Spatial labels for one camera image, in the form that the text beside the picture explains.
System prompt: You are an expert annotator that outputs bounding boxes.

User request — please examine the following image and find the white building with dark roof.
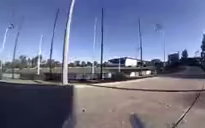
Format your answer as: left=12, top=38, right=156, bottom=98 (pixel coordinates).
left=107, top=56, right=139, bottom=68

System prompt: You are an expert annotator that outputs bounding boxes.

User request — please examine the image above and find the row of tall poles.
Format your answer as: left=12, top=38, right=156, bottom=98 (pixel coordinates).
left=0, top=0, right=168, bottom=86

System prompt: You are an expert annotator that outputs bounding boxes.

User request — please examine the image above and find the row of distant trees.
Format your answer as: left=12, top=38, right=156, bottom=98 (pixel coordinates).
left=0, top=54, right=101, bottom=68

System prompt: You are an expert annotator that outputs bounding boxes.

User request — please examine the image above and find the low long wall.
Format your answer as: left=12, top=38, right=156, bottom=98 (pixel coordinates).
left=3, top=65, right=157, bottom=81

